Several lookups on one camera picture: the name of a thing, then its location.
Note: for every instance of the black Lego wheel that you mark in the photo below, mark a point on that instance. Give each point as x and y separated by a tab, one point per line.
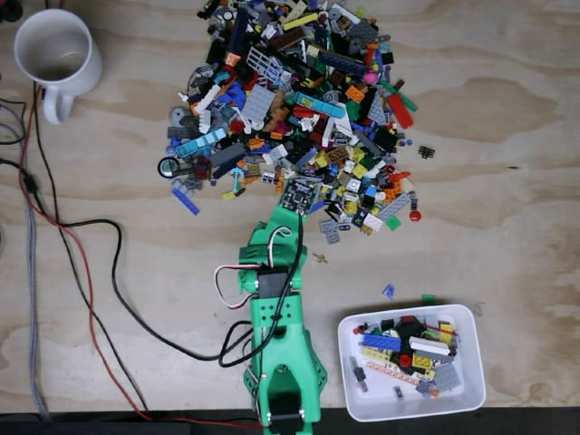
168	167

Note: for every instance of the grey square Lego plate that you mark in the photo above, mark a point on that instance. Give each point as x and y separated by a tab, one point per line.
330	232

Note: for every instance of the tan small Lego piece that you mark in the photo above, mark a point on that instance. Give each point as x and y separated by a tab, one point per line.
320	259

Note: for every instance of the dark grey Lego slope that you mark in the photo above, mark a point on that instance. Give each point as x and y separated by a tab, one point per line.
226	155

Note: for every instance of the white Lego tile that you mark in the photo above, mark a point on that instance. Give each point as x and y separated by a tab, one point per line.
373	222

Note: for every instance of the green small Lego plate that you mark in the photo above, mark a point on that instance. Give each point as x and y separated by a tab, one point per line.
393	223

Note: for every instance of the grey long Lego plate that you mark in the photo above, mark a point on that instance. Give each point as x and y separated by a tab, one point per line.
394	206

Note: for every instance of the light blue long Lego brick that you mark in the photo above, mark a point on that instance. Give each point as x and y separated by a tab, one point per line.
199	142

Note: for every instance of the blue transparent Lego piece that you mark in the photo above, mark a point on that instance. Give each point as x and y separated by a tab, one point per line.
389	292

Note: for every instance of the large grey Lego plate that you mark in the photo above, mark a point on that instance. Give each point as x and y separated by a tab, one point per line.
257	103

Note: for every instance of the cyan long Lego plate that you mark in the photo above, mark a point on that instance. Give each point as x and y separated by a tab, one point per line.
319	105

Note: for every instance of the red round Lego piece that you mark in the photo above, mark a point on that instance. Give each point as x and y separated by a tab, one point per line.
414	215

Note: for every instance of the grey Lego wedge plate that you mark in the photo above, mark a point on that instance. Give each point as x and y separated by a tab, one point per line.
379	112

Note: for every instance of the orange Lego brick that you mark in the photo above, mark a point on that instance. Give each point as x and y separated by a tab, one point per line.
355	93

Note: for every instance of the grey round Lego dish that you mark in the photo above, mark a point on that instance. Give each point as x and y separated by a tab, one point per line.
176	114

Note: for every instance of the black red Lego piece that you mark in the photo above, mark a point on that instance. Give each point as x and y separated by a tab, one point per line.
410	325

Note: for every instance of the green Lego piece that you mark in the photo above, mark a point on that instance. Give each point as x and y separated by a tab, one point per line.
428	298

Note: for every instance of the black small Lego grille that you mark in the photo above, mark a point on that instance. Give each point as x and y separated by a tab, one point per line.
426	152

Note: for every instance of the white Lego fence piece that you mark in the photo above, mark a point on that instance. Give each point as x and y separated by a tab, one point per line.
262	65

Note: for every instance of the dark grey Lego pin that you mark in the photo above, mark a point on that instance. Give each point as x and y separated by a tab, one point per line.
359	374

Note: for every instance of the red long Lego plate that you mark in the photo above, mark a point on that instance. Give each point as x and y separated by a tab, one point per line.
400	111

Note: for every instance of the dark blue long Lego plate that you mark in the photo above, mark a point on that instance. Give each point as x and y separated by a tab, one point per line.
342	63

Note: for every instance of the pink Lego ball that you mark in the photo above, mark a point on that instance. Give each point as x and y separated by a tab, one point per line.
371	77

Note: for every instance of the red white Lego strip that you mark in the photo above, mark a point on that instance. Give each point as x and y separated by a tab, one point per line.
389	371

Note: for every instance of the green long Lego plate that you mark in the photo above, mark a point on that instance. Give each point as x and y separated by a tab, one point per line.
403	97

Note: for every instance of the red round Lego stud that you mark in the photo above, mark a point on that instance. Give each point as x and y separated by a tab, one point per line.
404	360

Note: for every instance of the white long Lego brick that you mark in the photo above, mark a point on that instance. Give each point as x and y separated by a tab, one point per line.
429	345

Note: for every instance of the brown Lego plate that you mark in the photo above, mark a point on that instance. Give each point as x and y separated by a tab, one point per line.
287	39

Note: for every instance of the yellow Lego brick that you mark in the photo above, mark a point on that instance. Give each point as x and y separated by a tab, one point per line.
421	361

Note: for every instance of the small dark Lego piece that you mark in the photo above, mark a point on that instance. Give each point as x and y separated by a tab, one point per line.
398	393

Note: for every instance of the navy long Lego beam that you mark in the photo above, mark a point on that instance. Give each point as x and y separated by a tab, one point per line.
238	31

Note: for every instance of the yellow long Lego plate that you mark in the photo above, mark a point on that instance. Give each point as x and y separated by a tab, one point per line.
300	21

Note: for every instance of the dark grey Lego plate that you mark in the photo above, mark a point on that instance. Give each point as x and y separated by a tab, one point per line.
363	32

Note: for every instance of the white plastic bin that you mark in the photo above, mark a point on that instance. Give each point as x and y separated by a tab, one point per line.
471	358

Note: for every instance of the white ceramic mug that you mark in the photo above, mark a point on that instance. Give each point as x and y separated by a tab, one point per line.
59	50

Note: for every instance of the black camera circuit board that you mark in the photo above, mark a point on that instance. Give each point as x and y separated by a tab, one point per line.
296	195

